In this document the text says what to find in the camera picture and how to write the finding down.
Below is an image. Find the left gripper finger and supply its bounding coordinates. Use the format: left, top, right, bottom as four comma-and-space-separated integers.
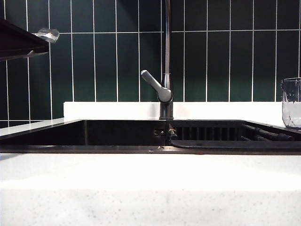
0, 18, 60, 56
0, 50, 50, 63

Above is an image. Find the grey metal faucet lever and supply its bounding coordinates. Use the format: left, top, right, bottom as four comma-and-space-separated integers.
140, 69, 172, 104

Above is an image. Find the clear glass mug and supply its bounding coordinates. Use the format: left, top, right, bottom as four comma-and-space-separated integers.
280, 77, 301, 129

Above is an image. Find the black kitchen sink basin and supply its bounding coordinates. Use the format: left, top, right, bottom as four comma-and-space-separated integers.
0, 119, 301, 156

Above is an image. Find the dark metal gooseneck faucet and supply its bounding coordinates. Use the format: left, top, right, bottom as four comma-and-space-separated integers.
158, 0, 175, 121

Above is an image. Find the white stone backsplash ledge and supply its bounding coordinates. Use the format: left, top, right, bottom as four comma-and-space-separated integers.
63, 101, 284, 121

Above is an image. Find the black roll-up drying rack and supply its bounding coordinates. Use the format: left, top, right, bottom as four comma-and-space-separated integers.
167, 122, 301, 151

